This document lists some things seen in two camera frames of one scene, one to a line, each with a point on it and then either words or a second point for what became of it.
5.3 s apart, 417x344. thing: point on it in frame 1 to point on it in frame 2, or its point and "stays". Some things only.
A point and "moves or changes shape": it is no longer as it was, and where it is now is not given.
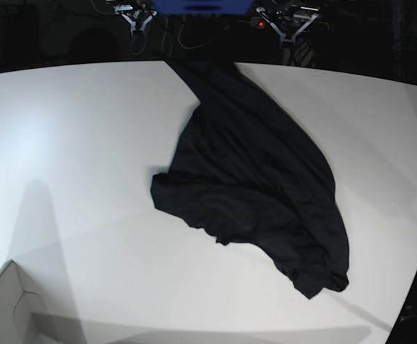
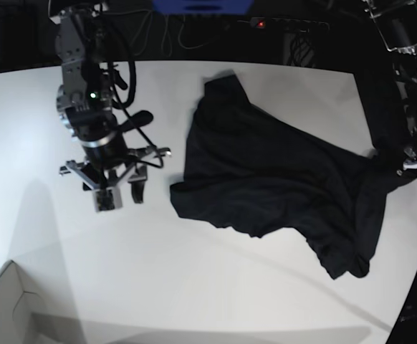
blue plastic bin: x=202 y=7 stays
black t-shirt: x=246 y=171 moves or changes shape
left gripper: x=138 y=18 to x=107 y=163
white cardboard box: x=11 y=312 stays
